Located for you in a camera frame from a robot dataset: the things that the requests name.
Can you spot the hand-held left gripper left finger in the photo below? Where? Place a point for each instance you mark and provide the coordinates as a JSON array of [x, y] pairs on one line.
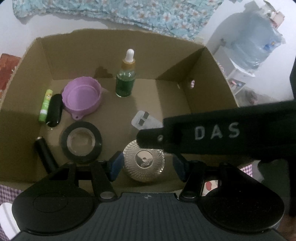
[[115, 165]]

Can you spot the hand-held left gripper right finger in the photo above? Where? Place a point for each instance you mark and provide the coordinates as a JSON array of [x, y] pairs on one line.
[[179, 168]]

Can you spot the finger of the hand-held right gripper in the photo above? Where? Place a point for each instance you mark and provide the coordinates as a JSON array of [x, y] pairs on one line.
[[150, 138]]

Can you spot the white charger plug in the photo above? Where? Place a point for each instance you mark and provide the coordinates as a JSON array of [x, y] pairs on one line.
[[148, 124]]

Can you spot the brown cardboard box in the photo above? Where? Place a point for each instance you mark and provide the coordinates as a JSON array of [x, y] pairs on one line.
[[161, 97]]

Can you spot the black tape roll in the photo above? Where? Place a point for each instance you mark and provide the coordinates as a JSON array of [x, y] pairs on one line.
[[81, 125]]

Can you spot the green glass dropper bottle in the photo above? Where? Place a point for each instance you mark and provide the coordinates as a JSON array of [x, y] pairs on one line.
[[124, 85]]

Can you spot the black lipstick tube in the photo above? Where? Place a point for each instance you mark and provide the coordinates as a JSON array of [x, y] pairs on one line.
[[45, 153]]

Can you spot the purple plastic bowl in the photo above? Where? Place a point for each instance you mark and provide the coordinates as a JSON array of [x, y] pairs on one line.
[[81, 95]]

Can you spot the black key fob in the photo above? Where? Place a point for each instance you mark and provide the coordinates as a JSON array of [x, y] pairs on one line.
[[54, 111]]

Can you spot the green lip balm stick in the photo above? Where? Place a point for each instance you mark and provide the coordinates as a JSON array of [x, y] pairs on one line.
[[45, 106]]

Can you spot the blue water jug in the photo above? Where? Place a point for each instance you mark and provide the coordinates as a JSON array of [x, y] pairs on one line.
[[254, 44]]

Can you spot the purple checkered bedsheet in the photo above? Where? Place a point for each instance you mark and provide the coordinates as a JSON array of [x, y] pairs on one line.
[[9, 192]]

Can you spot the blue floral cloth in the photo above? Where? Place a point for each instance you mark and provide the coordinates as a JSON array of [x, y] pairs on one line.
[[115, 11]]

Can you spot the red gift bag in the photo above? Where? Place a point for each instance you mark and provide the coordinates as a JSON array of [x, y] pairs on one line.
[[7, 69]]

